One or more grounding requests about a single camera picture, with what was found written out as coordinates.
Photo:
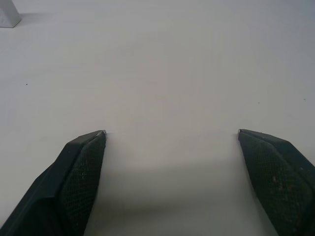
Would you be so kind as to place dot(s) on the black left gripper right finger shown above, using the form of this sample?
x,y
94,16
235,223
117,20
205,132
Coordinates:
x,y
278,182

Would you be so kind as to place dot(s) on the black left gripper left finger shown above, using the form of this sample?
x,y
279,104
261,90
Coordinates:
x,y
66,186

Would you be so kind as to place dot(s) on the white block stand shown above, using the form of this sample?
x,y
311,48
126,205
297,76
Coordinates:
x,y
8,13

